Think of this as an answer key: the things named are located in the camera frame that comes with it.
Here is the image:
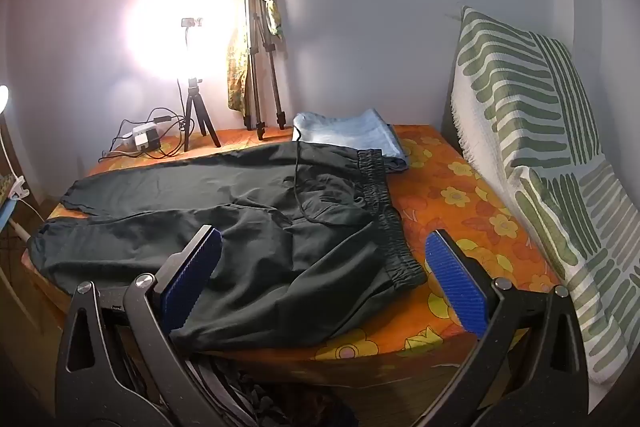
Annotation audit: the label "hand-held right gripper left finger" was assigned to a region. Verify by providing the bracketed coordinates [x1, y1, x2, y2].
[55, 224, 224, 427]

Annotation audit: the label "white power strip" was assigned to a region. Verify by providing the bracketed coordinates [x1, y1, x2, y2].
[120, 124, 158, 146]

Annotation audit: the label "folded light blue cloth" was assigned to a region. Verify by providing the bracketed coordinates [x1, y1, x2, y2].
[291, 108, 412, 172]

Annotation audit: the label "dark patterned cloth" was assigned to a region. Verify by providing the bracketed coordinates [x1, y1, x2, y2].
[185, 351, 361, 427]

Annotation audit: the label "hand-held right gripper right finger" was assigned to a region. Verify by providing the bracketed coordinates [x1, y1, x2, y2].
[424, 229, 591, 427]

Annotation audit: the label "black pants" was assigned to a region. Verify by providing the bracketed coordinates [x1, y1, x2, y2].
[27, 142, 428, 353]

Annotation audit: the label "blue chair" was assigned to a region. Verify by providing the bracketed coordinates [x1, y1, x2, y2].
[0, 201, 23, 233]

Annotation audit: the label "orange floral bed sheet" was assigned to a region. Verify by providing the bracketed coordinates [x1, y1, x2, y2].
[20, 124, 563, 364]

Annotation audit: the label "tall black tripod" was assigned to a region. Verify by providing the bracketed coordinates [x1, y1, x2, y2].
[239, 0, 287, 142]

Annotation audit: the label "yellow green patterned cloth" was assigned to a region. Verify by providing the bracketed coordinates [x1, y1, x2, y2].
[226, 0, 286, 115]

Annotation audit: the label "green striped white pillow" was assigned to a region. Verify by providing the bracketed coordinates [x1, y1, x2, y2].
[447, 5, 640, 400]

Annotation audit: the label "white clip lamp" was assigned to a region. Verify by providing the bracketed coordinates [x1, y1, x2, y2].
[0, 84, 27, 204]

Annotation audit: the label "small black tripod light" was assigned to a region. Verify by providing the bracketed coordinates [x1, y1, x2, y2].
[177, 17, 222, 152]

